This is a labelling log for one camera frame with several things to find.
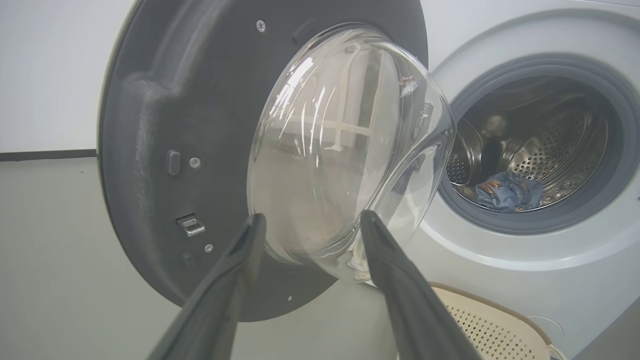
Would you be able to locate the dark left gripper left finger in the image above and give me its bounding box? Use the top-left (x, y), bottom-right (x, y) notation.
top-left (147, 213), bottom-right (267, 360)

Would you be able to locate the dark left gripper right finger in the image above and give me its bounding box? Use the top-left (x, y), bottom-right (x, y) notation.
top-left (360, 210), bottom-right (483, 360)

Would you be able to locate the blue garment with cream collar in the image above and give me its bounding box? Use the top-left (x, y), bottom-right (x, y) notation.
top-left (475, 171), bottom-right (544, 214)

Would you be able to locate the black round glass washer door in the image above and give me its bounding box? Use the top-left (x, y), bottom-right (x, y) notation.
top-left (97, 0), bottom-right (457, 322)

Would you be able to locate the cream perforated laundry basket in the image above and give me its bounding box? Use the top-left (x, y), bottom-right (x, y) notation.
top-left (397, 282), bottom-right (568, 360)

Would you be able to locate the white front-load washing machine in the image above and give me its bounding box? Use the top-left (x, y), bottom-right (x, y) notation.
top-left (370, 0), bottom-right (640, 360)

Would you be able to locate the round white filter cover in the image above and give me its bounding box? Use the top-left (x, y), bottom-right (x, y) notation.
top-left (525, 315), bottom-right (564, 343)

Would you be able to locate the perforated steel washer drum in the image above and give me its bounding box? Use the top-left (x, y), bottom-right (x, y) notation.
top-left (445, 75), bottom-right (611, 211)

